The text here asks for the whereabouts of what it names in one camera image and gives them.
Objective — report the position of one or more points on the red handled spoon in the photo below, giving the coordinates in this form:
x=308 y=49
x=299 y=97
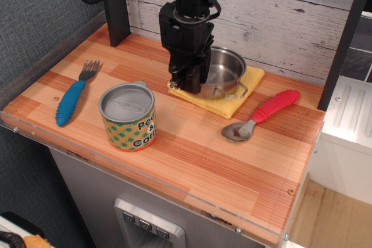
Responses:
x=242 y=131

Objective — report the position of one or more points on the dark vertical post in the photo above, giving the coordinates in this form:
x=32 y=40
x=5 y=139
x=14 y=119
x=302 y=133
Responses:
x=117 y=19
x=341 y=53

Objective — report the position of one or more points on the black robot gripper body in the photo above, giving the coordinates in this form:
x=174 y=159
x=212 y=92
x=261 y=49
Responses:
x=185 y=42

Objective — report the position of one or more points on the dark left vertical post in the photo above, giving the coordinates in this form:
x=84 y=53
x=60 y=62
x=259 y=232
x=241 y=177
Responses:
x=117 y=19

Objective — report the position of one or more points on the white toy sink unit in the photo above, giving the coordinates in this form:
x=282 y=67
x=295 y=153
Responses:
x=341 y=160

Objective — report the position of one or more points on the blue handled fork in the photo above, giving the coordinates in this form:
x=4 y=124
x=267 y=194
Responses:
x=69 y=101

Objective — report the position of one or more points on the grey toy fridge cabinet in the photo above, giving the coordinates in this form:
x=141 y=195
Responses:
x=94 y=192

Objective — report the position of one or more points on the stainless steel pot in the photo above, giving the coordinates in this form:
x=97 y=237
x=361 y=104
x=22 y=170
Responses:
x=224 y=77

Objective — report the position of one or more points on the peas and carrots toy can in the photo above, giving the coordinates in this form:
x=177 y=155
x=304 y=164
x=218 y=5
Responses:
x=129 y=116

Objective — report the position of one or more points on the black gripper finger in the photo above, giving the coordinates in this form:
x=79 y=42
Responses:
x=205 y=66
x=192 y=80

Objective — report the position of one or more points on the orange object bottom left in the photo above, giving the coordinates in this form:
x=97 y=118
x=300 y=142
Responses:
x=36 y=241

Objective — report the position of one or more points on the dark right vertical post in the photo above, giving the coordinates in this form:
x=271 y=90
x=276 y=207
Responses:
x=341 y=53

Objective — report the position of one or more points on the silver ice dispenser panel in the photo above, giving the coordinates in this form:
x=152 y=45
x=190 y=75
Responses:
x=142 y=228

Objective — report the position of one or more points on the folded yellow towel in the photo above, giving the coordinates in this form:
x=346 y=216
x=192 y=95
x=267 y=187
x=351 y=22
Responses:
x=223 y=107

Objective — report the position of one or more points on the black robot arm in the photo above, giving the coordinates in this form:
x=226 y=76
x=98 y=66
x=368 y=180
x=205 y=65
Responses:
x=197 y=11

